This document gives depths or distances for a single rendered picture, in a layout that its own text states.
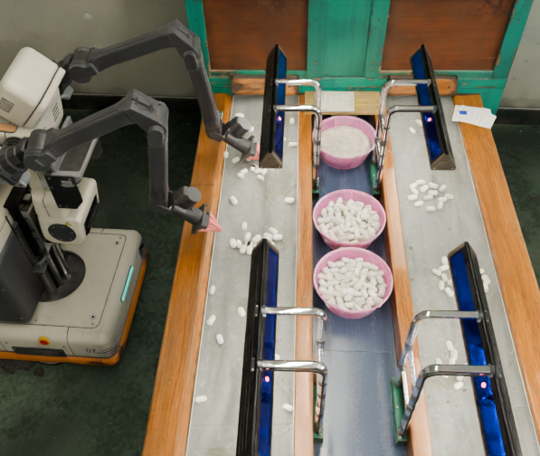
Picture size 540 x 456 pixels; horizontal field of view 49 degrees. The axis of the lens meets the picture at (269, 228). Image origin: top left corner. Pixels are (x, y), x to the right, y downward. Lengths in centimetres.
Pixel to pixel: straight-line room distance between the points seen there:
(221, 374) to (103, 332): 84
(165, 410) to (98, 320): 88
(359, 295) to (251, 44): 119
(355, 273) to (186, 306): 58
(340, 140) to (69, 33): 190
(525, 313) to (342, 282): 59
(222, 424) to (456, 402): 68
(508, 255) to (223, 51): 141
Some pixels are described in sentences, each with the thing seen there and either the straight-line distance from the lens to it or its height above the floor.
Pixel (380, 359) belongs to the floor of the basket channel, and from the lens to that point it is 197.
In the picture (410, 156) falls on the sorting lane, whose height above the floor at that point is 74.
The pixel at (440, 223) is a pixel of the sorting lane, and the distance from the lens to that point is 226.
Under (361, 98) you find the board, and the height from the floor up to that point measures 78.
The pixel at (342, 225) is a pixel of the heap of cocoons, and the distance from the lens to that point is 219.
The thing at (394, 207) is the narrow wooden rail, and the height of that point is 76.
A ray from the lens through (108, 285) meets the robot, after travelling 270.
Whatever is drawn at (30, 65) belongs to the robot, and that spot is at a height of 137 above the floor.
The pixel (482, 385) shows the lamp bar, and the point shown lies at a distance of 153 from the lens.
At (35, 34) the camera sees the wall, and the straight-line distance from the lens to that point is 388.
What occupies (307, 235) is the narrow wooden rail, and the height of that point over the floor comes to 76.
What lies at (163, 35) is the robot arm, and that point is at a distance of 201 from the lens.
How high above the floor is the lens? 240
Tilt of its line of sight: 50 degrees down
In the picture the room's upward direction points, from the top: 2 degrees counter-clockwise
